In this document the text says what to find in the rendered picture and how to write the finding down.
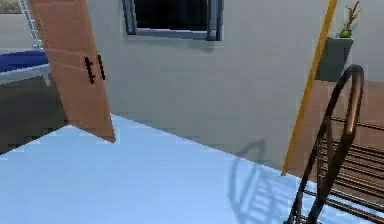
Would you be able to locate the grey framed window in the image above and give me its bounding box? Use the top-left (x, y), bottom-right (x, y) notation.
top-left (121, 0), bottom-right (224, 42)

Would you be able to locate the orange-brown room door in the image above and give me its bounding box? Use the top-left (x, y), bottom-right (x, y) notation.
top-left (29, 0), bottom-right (117, 144)

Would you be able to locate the blue mattress bed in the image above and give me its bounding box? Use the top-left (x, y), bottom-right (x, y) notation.
top-left (0, 49), bottom-right (52, 88)

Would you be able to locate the green potted house plant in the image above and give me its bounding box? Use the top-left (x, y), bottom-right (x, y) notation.
top-left (336, 0), bottom-right (364, 39)

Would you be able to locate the white metal ladder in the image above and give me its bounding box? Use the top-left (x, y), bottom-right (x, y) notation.
top-left (17, 0), bottom-right (44, 50)

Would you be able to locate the black door handle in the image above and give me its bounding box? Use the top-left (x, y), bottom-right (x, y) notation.
top-left (96, 54), bottom-right (107, 81)
top-left (83, 56), bottom-right (97, 85)

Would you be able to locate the yellow door frame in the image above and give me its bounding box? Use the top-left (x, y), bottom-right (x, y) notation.
top-left (281, 0), bottom-right (339, 177)

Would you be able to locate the grey pedestal stand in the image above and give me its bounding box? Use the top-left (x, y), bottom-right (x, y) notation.
top-left (315, 36), bottom-right (355, 83)

